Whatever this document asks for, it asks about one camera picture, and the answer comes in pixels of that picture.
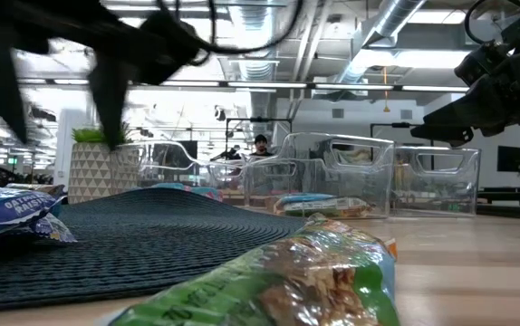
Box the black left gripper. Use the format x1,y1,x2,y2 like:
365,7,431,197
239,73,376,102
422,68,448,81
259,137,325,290
0,0,152,150

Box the red ended granola bar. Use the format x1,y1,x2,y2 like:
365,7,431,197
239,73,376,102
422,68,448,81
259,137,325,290
191,185,225,203

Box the purple oatmeal raisin granola bar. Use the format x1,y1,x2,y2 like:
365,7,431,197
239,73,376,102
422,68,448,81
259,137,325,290
0,186,67,237

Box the blue pink granola bar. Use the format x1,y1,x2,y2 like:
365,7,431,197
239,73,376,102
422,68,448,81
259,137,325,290
0,212,79,245

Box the green orange Chewy granola bar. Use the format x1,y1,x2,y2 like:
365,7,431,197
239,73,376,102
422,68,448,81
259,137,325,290
99,212,400,326

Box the green succulent plant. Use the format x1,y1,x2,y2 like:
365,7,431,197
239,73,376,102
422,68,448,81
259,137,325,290
72,121,134,146

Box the small black monitor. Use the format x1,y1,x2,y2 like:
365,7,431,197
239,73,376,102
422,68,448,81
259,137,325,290
496,144,520,174

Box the clear plastic bin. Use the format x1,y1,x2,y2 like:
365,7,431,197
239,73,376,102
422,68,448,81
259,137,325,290
240,131,396,219
112,139,247,203
390,145,482,216

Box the ceiling light panel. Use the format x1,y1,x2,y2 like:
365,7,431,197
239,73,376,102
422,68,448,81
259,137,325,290
352,48,469,70

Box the yellow hanging pendant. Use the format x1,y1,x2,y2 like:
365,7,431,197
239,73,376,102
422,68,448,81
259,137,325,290
380,66,391,113

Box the black bench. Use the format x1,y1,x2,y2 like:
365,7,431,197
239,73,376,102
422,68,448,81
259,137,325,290
476,185,520,207

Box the white triangle pattern plant pot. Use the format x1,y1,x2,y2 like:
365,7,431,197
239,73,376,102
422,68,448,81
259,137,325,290
67,140,146,205

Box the dark round woven placemat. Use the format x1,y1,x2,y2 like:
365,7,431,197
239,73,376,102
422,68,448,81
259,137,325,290
0,187,309,313

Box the long overhead light bar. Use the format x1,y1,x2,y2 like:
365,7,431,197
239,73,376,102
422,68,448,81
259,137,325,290
17,78,469,93

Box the person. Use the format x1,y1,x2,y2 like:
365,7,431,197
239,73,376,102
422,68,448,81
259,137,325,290
248,133,275,158

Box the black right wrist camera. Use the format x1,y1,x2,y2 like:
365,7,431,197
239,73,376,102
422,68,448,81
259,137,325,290
454,41,515,87

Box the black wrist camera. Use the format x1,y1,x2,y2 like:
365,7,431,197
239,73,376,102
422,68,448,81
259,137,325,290
137,11,202,87
454,41,515,87

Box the black right camera cable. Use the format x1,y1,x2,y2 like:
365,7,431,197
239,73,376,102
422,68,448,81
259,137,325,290
464,0,520,45

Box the black camera cable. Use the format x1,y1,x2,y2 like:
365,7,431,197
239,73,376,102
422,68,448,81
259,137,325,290
464,0,520,45
155,0,305,56

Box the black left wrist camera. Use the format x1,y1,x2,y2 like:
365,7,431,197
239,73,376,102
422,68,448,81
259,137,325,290
137,11,202,87

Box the smooth silver ceiling duct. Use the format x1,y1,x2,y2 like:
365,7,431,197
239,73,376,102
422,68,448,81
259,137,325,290
332,0,428,85

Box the black left camera cable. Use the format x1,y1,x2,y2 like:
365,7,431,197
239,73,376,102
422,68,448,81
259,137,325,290
155,0,305,56

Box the ribbed silver ceiling duct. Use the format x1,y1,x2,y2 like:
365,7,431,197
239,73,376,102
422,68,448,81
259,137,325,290
228,0,280,82

